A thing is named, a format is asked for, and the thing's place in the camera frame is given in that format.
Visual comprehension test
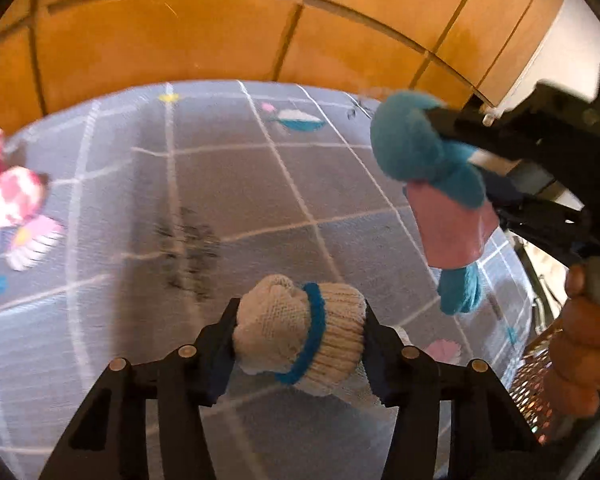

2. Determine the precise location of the white knit gloves blue band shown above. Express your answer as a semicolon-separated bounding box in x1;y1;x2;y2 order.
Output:
233;274;380;411

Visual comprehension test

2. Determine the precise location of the grey checked bed sheet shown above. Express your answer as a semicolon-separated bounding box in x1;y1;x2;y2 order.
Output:
0;80;530;479

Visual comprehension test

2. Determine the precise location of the person right hand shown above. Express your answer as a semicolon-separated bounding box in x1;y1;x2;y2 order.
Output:
543;266;600;418

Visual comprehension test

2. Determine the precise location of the blue plush elephant doll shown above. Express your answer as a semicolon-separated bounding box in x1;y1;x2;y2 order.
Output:
370;91;498;315

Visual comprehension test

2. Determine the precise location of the wooden wall cabinet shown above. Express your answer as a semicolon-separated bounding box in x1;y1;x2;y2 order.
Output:
0;0;564;133

